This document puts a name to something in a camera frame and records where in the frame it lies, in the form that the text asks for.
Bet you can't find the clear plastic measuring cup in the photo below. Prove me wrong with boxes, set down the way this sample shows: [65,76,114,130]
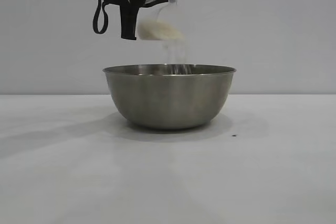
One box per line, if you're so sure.
[135,0,187,42]

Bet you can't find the stainless steel mixing bowl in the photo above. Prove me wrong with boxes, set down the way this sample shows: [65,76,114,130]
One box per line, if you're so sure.
[102,63,237,130]

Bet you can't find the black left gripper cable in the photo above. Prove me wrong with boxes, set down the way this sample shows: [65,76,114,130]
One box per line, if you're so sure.
[92,0,109,35]

